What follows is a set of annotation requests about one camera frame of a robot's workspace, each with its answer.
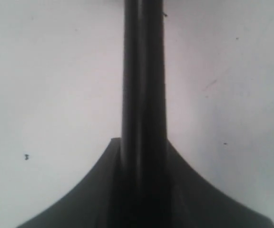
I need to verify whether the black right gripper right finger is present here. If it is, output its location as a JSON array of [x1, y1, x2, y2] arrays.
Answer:
[[141, 0, 274, 228]]

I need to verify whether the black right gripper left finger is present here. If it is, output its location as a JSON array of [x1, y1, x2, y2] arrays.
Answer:
[[22, 0, 143, 228]]

